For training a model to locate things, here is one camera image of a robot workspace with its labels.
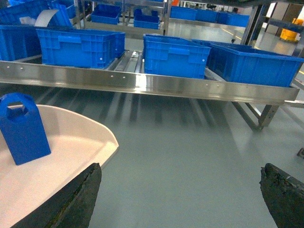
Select beige plastic dustpan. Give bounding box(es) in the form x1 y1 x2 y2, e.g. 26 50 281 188
0 104 119 228

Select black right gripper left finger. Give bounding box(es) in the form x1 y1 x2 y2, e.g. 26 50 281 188
13 163 102 228

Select blue crate far right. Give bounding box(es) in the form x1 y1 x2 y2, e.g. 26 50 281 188
193 39 304 87

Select blue crate front left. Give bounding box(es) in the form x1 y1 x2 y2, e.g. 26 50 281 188
36 28 125 69

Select blue crate far left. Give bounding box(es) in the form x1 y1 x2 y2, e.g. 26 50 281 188
0 25 42 61

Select blue crate front right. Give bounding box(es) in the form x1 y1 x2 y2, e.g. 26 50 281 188
143 34 211 79

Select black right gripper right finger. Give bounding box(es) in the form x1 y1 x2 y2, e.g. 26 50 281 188
260 163 304 228

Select yellow mop bucket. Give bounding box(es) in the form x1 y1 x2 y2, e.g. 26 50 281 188
280 18 304 43

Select stainless steel roller shelf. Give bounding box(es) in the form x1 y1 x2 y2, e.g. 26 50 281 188
0 51 304 129

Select blue crate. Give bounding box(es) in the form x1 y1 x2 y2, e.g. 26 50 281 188
36 28 125 69
143 34 211 79
193 39 304 87
0 25 42 61

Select blue plastic part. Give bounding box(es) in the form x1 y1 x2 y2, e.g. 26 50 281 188
0 93 51 165

